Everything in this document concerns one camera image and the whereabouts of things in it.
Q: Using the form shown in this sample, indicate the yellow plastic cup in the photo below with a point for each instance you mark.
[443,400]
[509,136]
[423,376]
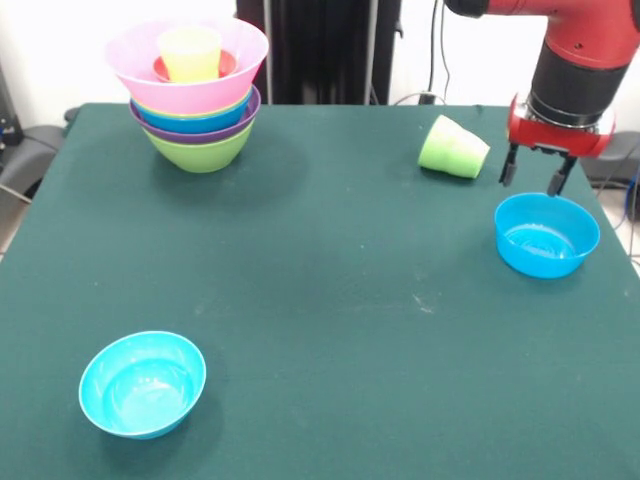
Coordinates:
[194,76]
[190,50]

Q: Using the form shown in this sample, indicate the small light blue bowl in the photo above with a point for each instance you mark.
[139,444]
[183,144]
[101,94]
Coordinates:
[142,387]

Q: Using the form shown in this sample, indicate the green plastic cup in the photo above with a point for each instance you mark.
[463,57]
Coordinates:
[475,157]
[440,145]

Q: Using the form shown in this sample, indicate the translucent blue plastic bowl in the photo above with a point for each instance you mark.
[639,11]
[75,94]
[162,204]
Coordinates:
[550,240]

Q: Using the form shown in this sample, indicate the purple plastic bowl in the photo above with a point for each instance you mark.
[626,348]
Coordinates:
[200,139]

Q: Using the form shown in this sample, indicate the black equipment base with knob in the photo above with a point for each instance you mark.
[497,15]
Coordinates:
[617,160]

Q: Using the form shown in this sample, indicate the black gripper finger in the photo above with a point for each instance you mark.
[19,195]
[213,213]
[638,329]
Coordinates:
[561,177]
[509,167]

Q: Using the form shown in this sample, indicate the large pink plastic bowl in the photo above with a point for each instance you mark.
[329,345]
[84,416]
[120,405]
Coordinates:
[185,97]

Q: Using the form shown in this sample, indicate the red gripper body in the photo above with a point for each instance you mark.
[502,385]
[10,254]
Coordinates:
[555,137]

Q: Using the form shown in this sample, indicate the black power plug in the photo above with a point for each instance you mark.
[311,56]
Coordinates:
[425,97]

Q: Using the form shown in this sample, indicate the large blue plastic bowl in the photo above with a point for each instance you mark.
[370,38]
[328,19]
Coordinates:
[195,125]

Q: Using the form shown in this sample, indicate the dark green tablecloth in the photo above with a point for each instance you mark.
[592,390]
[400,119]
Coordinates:
[320,430]

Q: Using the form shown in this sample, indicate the red plastic bowl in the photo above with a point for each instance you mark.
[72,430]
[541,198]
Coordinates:
[227,64]

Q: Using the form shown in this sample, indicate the black round knob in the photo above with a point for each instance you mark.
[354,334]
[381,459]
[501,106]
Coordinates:
[71,115]

